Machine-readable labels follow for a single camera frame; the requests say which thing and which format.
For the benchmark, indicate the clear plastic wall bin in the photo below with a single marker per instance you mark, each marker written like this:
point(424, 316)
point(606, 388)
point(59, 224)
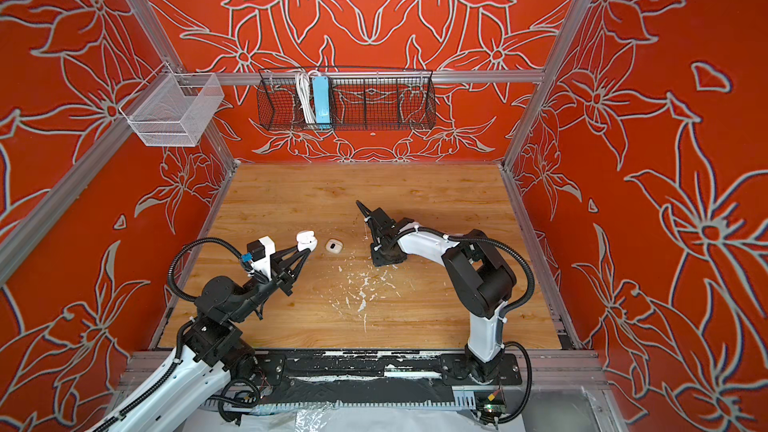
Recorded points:
point(172, 109)

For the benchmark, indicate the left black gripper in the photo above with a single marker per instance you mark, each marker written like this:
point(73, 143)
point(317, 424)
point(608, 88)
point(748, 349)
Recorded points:
point(282, 274)

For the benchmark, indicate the blue box in basket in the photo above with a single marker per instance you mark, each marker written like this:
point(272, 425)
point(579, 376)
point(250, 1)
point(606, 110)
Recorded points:
point(321, 96)

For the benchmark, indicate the small green circuit board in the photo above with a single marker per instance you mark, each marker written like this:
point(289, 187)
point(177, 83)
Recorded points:
point(491, 408)

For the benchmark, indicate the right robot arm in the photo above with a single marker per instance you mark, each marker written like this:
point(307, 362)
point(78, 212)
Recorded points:
point(489, 278)

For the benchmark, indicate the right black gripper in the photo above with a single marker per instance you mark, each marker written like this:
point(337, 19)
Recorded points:
point(378, 262)

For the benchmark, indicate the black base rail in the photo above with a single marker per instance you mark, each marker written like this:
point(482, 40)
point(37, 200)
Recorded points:
point(369, 377)

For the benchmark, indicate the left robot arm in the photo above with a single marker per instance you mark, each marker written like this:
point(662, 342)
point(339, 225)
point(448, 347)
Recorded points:
point(210, 360)

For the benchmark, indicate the black wire wall basket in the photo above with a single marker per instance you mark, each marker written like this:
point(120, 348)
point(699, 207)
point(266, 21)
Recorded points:
point(360, 99)

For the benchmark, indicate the white earbud charging case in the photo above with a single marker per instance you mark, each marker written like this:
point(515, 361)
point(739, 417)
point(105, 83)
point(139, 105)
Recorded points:
point(334, 246)

